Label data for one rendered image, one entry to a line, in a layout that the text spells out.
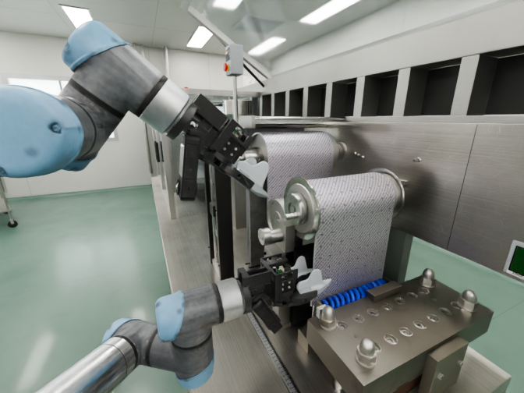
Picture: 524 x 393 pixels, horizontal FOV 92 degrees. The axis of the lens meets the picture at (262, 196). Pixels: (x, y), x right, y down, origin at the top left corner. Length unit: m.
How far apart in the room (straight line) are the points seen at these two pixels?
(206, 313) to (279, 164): 0.44
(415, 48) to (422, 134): 0.21
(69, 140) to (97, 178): 5.86
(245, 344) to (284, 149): 0.53
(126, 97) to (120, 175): 5.69
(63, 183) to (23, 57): 2.20
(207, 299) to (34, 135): 0.35
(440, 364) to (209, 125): 0.61
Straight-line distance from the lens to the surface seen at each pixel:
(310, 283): 0.58
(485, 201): 0.71
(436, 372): 0.66
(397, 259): 0.87
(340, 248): 0.63
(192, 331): 0.51
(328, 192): 0.57
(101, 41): 0.42
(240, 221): 1.31
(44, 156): 0.28
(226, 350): 0.74
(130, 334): 0.60
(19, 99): 0.28
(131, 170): 6.06
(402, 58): 0.84
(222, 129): 0.44
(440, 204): 0.76
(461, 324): 0.73
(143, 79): 0.41
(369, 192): 0.64
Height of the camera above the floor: 1.45
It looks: 17 degrees down
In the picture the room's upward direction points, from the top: straight up
